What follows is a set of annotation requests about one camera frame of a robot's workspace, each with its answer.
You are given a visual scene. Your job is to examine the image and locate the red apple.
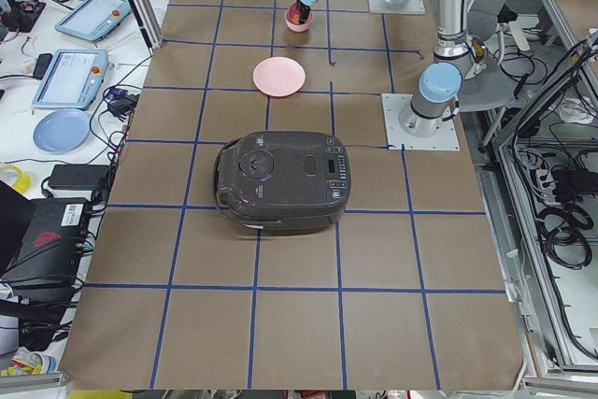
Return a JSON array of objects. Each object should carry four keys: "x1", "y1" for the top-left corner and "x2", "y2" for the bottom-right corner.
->
[{"x1": 287, "y1": 3, "x2": 301, "y2": 25}]

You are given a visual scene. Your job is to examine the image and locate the pink bowl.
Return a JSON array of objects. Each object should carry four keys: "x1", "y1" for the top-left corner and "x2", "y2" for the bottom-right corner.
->
[{"x1": 284, "y1": 6, "x2": 314, "y2": 33}]

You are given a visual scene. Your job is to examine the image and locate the pink plate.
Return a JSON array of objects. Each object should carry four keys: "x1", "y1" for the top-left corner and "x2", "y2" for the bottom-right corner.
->
[{"x1": 252, "y1": 57, "x2": 306, "y2": 97}]

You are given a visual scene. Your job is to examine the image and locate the blue plate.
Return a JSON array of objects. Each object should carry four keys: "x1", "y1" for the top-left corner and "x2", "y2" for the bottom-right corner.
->
[{"x1": 33, "y1": 108, "x2": 90, "y2": 154}]

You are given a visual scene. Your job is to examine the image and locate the dark grey rice cooker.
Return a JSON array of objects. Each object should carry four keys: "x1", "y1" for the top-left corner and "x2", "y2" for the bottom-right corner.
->
[{"x1": 213, "y1": 131, "x2": 351, "y2": 233}]

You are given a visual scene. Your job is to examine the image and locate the far teach pendant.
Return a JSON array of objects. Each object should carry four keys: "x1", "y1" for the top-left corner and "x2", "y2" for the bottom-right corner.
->
[{"x1": 54, "y1": 0, "x2": 132, "y2": 42}]

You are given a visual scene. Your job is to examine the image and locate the teach pendant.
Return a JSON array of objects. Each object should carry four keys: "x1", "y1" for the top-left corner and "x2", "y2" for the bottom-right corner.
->
[
  {"x1": 54, "y1": 0, "x2": 132, "y2": 42},
  {"x1": 31, "y1": 49, "x2": 108, "y2": 110}
]

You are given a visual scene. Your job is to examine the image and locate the near teach pendant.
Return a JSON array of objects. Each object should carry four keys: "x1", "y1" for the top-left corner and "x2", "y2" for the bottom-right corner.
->
[{"x1": 31, "y1": 49, "x2": 108, "y2": 110}]

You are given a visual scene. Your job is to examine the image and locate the black power adapter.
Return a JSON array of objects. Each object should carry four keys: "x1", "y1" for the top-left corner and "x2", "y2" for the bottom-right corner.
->
[{"x1": 48, "y1": 164, "x2": 108, "y2": 191}]

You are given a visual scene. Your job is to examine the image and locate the yellow tape roll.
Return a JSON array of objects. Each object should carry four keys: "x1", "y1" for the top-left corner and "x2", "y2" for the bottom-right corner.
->
[{"x1": 0, "y1": 164, "x2": 32, "y2": 194}]

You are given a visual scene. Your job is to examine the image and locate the black computer box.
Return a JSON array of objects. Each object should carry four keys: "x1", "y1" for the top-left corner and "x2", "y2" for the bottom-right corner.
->
[{"x1": 1, "y1": 183, "x2": 92, "y2": 288}]

